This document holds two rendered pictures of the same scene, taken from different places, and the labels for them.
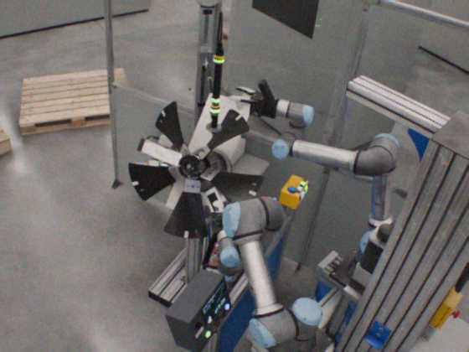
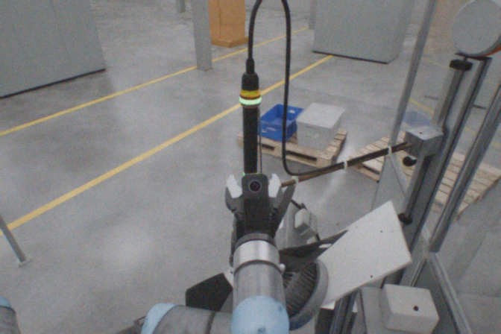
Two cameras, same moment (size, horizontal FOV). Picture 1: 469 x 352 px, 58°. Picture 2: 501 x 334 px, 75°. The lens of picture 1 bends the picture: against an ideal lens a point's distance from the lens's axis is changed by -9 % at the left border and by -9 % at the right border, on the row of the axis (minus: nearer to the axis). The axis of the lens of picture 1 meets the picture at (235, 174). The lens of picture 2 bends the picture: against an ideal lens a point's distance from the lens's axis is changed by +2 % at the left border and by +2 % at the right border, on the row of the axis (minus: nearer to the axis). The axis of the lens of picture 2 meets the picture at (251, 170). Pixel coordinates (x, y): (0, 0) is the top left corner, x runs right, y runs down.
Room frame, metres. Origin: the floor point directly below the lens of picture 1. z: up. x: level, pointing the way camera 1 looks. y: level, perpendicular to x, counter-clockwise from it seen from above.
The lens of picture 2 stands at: (1.62, -0.50, 2.06)
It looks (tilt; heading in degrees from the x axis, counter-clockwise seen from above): 34 degrees down; 75
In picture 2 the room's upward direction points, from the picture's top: straight up
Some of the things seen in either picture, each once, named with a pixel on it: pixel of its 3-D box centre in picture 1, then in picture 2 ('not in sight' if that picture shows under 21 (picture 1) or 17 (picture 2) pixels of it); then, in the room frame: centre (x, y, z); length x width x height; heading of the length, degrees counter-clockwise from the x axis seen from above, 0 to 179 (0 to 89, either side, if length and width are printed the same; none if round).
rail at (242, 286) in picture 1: (257, 264); not in sight; (1.55, -0.17, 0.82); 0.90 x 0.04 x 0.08; 156
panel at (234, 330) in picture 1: (249, 305); not in sight; (1.55, -0.17, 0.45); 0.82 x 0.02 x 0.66; 156
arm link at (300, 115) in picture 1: (300, 113); (259, 310); (1.70, -0.24, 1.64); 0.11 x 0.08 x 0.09; 76
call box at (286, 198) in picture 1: (293, 192); not in sight; (1.91, -0.33, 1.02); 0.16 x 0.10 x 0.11; 156
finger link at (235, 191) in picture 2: (239, 103); (232, 194); (1.72, 0.02, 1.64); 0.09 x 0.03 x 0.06; 98
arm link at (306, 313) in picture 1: (303, 318); not in sight; (0.98, -0.32, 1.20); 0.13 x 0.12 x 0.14; 117
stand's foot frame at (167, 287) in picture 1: (199, 278); not in sight; (2.02, 0.17, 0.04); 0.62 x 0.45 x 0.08; 156
